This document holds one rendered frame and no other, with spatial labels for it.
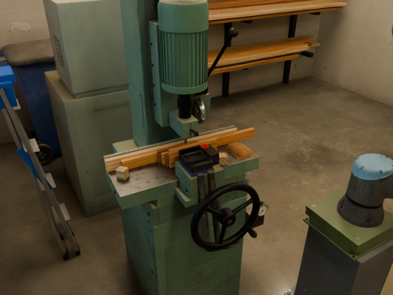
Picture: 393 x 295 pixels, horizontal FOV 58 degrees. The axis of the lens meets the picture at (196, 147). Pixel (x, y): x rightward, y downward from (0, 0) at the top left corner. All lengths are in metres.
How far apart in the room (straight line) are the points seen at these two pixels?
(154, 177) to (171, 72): 0.40
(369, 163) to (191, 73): 0.80
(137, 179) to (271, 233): 1.33
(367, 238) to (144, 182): 0.93
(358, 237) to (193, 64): 0.96
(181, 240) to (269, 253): 0.92
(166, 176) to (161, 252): 0.35
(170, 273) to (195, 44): 0.97
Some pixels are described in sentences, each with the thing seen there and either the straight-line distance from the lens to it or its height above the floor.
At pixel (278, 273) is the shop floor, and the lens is 2.26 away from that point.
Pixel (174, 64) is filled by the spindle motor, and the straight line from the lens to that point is 1.27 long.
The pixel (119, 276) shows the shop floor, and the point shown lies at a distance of 2.23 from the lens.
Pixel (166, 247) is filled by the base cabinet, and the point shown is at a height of 0.58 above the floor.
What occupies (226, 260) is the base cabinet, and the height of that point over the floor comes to 0.36.
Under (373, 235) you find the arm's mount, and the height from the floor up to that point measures 0.64.
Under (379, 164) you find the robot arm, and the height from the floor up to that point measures 0.91.
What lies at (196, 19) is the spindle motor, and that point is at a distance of 1.24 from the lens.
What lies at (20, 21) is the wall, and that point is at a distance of 3.55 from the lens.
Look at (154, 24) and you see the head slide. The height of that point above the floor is 1.42.
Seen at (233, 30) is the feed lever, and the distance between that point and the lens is 1.28.
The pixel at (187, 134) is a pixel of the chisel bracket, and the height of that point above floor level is 1.02.
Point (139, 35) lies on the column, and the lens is 1.46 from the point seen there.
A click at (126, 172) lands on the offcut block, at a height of 0.93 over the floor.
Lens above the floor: 1.67
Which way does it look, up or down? 30 degrees down
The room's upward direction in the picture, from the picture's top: straight up
